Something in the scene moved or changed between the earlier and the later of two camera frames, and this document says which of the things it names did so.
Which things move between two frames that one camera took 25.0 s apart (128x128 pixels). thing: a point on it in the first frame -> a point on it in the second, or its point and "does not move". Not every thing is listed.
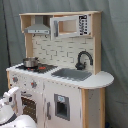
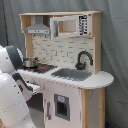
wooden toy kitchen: (61, 81) does not move
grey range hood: (39, 27) does not move
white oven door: (33, 104) -> (35, 87)
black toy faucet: (80, 65) does not move
